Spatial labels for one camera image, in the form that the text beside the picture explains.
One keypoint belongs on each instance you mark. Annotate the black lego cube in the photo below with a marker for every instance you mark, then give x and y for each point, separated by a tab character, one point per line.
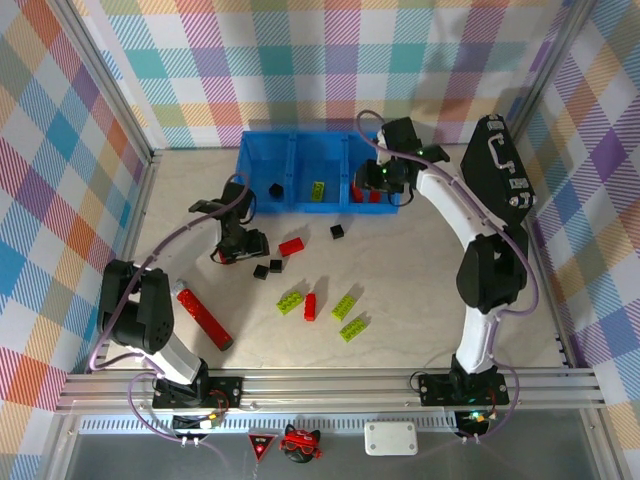
276	265
275	190
337	231
260	271

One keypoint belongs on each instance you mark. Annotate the lime green lego brick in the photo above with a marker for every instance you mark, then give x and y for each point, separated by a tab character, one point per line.
317	191
354	330
343	307
290	302

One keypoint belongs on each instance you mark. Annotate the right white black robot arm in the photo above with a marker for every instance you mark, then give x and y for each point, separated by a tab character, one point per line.
475	345

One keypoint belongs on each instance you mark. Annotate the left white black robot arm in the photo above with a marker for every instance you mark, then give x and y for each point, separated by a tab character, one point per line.
140	320

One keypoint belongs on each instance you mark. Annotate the blue three-compartment bin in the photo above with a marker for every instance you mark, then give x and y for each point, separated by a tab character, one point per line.
265	160

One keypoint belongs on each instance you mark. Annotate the red glitter tube silver cap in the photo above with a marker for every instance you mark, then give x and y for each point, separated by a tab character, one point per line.
210	320

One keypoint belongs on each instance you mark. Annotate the left small connector board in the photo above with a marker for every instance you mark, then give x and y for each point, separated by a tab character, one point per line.
207	423

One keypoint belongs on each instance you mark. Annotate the small connector board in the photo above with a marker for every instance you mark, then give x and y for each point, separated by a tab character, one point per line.
207	423
474	417

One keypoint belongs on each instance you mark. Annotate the slotted grey metal strip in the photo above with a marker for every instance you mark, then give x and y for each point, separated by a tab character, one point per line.
325	425

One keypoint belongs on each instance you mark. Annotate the black red triangle badge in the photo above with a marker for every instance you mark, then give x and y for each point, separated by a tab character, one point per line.
260	444

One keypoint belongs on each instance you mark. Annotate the black cat figure red glasses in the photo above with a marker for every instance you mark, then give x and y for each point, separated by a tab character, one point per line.
300	445

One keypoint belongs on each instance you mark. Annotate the white rectangular box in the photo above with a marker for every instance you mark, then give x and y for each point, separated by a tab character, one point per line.
390	438

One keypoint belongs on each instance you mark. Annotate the right small connector board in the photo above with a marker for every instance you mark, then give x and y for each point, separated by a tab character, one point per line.
474	417

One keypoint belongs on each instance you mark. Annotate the aluminium side rail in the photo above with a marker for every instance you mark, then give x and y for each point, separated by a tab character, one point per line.
142	200
555	325

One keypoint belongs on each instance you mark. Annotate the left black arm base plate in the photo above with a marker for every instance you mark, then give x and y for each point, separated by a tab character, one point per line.
225	390

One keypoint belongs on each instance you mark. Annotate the aluminium mounting rail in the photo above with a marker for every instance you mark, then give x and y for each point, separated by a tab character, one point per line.
325	390

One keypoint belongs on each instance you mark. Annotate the aluminium frame post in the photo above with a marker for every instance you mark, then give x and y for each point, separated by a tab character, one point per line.
551	65
116	85

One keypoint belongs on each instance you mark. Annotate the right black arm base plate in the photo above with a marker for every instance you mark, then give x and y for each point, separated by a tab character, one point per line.
435	387

